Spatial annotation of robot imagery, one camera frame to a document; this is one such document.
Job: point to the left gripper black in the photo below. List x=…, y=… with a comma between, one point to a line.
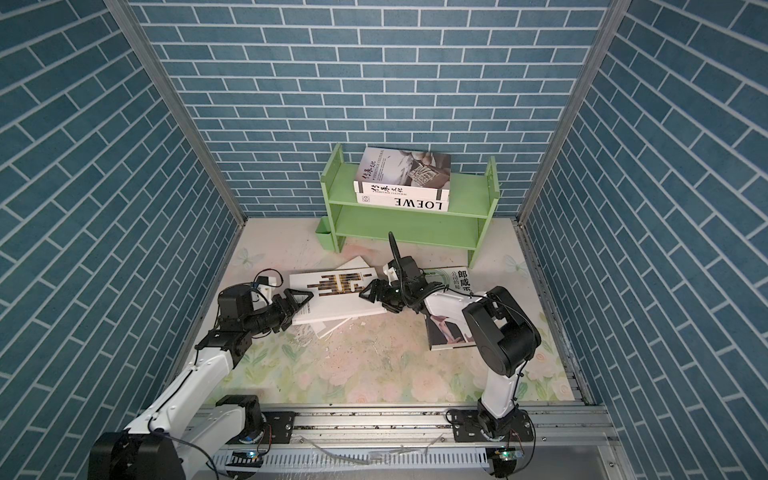
x=286, y=313

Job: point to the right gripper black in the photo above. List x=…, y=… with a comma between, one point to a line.
x=376, y=285

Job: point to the white booklet with brown bars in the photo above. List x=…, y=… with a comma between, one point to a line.
x=335, y=295

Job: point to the white Loewe Foundation book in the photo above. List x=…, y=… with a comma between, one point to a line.
x=403, y=197

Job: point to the white-backed heritage culture book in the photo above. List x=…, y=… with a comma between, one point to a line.
x=417, y=174

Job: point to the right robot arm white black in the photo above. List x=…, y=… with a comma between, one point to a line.
x=503, y=334

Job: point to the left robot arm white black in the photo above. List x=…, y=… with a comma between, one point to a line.
x=160, y=443

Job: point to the white magazine with handbag photo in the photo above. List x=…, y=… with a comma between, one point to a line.
x=325, y=328

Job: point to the Chinese book with man portrait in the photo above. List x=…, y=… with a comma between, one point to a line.
x=445, y=323

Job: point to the green two-tier shelf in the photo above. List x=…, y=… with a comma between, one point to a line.
x=463, y=226

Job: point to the left circuit board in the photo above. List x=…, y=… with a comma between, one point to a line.
x=242, y=460

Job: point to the circuit board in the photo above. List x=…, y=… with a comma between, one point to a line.
x=242, y=460
x=504, y=458

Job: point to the right circuit board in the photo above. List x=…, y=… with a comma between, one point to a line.
x=504, y=458

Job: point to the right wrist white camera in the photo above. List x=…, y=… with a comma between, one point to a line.
x=391, y=273

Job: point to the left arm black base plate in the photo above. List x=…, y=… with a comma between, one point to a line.
x=277, y=429

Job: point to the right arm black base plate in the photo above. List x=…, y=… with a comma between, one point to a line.
x=473, y=426

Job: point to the white slotted cable duct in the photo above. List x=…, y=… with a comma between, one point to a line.
x=311, y=460

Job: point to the aluminium front rail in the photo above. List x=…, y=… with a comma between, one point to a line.
x=416, y=426

